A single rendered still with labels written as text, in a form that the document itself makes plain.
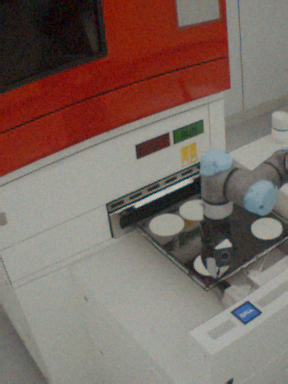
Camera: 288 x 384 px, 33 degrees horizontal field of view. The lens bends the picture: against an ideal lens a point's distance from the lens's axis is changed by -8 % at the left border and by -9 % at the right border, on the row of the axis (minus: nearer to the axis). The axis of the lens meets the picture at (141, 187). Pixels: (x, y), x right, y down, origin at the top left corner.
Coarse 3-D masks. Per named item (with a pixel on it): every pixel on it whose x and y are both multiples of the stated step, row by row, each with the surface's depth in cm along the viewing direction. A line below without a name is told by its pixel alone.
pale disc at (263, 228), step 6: (258, 222) 150; (264, 222) 150; (270, 222) 149; (276, 222) 149; (252, 228) 148; (258, 228) 148; (264, 228) 147; (270, 228) 147; (276, 228) 147; (258, 234) 145; (264, 234) 145; (270, 234) 145; (276, 234) 144
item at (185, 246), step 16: (176, 208) 160; (240, 208) 157; (144, 224) 155; (192, 224) 153; (240, 224) 150; (160, 240) 148; (176, 240) 148; (192, 240) 147; (240, 240) 144; (256, 240) 143; (272, 240) 142; (176, 256) 142; (192, 256) 141; (240, 256) 139; (192, 272) 136; (224, 272) 134
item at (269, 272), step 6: (282, 258) 138; (276, 264) 137; (282, 264) 136; (270, 270) 135; (276, 270) 135; (282, 270) 134; (264, 276) 133; (270, 276) 133; (240, 288) 131; (246, 288) 131; (222, 300) 129; (228, 306) 127
